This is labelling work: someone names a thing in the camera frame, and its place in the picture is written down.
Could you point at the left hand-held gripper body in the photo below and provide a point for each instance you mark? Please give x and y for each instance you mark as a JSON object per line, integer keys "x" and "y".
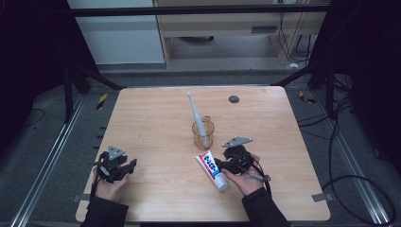
{"x": 112, "y": 165}

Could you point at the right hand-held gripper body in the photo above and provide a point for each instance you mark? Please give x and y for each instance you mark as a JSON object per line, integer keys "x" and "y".
{"x": 238, "y": 154}

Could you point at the white toothpaste tube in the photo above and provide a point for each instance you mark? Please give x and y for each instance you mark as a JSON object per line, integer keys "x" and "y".
{"x": 212, "y": 169}

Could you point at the amber transparent cup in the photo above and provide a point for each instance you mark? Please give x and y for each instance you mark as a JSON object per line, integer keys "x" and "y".
{"x": 203, "y": 138}

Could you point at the white electric toothbrush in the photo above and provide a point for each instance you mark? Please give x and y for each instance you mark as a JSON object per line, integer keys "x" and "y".
{"x": 198, "y": 119}

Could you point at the person's left hand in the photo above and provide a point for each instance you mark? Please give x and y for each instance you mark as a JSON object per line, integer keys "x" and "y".
{"x": 108, "y": 189}

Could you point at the person's right hand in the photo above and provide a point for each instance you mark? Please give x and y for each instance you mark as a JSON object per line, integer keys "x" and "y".
{"x": 247, "y": 183}

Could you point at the grey tape piece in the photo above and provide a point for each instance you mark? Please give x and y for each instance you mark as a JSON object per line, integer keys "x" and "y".
{"x": 81, "y": 197}
{"x": 321, "y": 197}

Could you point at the grey round table grommet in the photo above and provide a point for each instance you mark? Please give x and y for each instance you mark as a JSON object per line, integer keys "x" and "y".
{"x": 234, "y": 99}

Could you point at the yellow black floor tape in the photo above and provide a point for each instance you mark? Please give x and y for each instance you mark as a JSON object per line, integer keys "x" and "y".
{"x": 101, "y": 101}
{"x": 306, "y": 97}

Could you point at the black metal stand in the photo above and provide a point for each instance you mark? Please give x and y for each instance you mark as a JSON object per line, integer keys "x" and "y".
{"x": 71, "y": 91}
{"x": 315, "y": 74}

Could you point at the small white floor object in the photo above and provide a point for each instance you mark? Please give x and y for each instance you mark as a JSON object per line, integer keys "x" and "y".
{"x": 293, "y": 65}

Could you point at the light wooden desk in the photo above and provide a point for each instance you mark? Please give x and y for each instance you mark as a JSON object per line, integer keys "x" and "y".
{"x": 220, "y": 26}

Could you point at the white cabinet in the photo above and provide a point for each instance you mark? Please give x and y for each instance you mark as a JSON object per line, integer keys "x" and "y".
{"x": 119, "y": 34}

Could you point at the aluminium floor rail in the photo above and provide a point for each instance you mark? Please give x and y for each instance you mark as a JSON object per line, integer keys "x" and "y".
{"x": 356, "y": 164}
{"x": 47, "y": 164}

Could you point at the black horizontal frame bar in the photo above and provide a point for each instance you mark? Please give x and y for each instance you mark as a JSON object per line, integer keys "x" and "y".
{"x": 189, "y": 11}

